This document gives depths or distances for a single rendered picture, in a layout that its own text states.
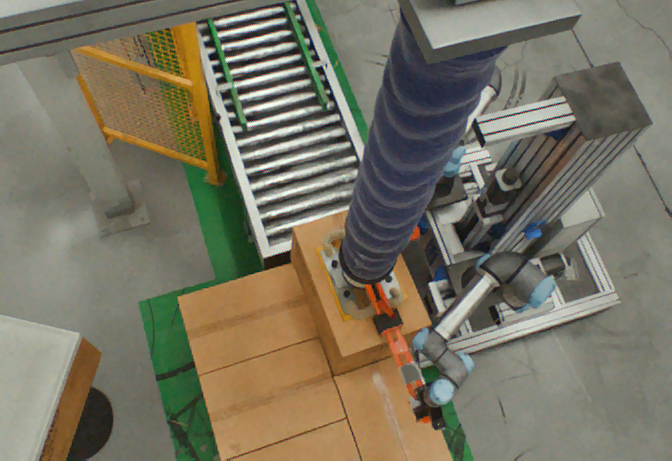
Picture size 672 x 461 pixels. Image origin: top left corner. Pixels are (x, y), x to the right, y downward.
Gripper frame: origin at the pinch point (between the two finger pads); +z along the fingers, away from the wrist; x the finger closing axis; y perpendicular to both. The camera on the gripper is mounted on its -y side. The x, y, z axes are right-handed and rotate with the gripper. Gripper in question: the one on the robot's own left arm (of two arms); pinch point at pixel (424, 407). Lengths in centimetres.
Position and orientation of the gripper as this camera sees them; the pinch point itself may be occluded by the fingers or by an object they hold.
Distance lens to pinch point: 267.2
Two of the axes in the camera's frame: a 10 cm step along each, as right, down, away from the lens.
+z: -0.8, 3.7, 9.2
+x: -9.3, 3.0, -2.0
